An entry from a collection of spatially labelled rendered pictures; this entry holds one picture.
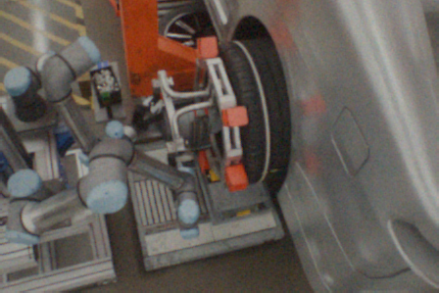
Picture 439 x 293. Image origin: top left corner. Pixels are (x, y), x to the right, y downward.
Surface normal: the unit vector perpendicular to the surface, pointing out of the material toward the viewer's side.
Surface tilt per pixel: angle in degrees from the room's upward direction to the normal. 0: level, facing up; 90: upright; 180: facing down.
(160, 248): 0
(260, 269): 0
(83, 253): 0
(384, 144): 78
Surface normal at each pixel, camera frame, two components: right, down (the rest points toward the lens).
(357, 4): -0.60, -0.17
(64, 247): 0.11, -0.55
